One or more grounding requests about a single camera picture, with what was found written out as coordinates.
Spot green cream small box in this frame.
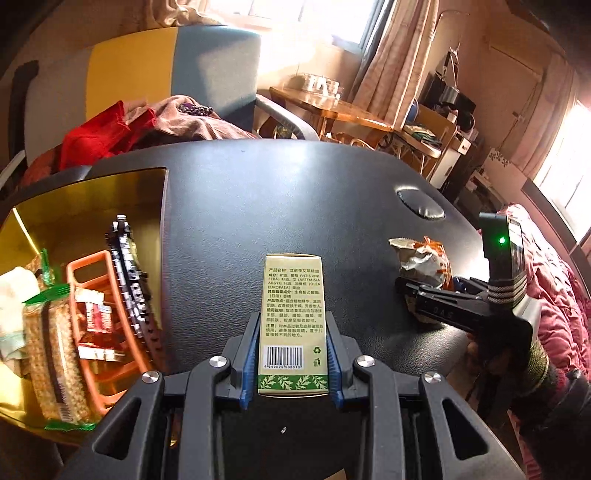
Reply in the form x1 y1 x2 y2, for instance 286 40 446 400
256 253 329 398

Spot orange white snack bag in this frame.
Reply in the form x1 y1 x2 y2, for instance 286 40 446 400
389 236 454 290

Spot orange plastic ladder rack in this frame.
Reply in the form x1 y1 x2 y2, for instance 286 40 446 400
66 250 151 416

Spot cracker pack green ends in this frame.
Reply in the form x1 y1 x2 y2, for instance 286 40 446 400
23 249 97 431

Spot small red snack packet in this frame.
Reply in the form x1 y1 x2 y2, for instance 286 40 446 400
74 287 125 362

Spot cream sock with blue cuff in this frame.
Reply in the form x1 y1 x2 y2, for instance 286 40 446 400
0 266 40 378

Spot gloved right hand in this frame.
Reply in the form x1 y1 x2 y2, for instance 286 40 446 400
466 333 562 402

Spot pink bed cover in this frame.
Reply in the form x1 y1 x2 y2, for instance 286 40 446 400
503 204 590 479

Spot wooden desk with drawer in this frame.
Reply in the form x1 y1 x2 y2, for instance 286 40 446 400
430 106 479 189

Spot red gold storage box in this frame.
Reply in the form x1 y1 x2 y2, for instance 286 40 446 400
1 167 167 445

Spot pink cloth with beads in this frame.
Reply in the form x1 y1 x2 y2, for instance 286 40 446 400
123 95 259 145

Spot wooden side table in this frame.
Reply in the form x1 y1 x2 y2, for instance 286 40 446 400
270 87 394 135

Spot red cloth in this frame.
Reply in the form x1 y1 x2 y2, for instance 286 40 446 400
19 100 156 187

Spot clear acrylic organizer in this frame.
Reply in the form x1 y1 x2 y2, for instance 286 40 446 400
303 74 342 100

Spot pink striped curtain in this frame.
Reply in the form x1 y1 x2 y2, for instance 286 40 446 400
353 0 439 130

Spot blue yellow grey armchair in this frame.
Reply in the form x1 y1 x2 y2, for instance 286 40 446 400
7 25 318 168

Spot black studded strap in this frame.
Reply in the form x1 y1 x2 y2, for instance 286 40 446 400
104 214 165 365

